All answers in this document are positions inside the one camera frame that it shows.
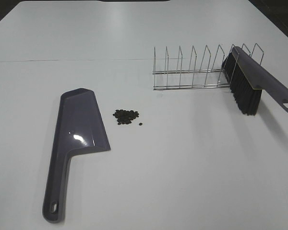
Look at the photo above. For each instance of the pile of coffee beans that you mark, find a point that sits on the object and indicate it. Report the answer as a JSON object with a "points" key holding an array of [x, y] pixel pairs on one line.
{"points": [[125, 117]]}

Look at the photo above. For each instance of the chrome wire dish rack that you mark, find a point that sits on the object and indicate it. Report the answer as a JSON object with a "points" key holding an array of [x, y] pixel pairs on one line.
{"points": [[196, 70]]}

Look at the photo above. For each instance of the purple plastic dustpan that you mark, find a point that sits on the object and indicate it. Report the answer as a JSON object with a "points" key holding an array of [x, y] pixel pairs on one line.
{"points": [[79, 130]]}

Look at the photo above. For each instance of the purple brush black bristles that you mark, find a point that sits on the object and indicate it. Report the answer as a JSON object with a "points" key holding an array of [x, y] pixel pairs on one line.
{"points": [[247, 79]]}

